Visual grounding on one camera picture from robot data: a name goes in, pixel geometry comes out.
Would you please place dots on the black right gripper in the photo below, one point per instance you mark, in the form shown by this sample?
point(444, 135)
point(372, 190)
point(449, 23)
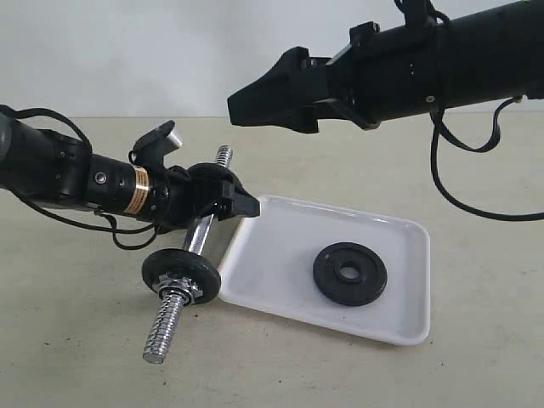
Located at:
point(287, 95)

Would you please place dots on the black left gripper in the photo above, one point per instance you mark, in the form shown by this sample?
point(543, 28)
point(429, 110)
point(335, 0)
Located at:
point(182, 195)

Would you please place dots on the black weight plate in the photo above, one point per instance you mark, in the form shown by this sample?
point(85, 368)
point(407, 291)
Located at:
point(350, 274)
point(178, 263)
point(206, 178)

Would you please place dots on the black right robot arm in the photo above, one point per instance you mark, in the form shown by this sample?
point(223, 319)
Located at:
point(413, 69)

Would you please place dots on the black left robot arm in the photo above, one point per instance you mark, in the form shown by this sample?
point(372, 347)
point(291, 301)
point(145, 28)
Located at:
point(48, 162)

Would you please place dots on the white plastic tray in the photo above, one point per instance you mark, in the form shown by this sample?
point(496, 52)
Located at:
point(268, 267)

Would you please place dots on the chrome star collar nut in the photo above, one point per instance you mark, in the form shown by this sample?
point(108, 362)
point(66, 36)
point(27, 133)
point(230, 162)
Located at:
point(184, 287)

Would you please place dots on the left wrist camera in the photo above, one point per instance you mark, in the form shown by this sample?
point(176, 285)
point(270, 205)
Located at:
point(151, 148)

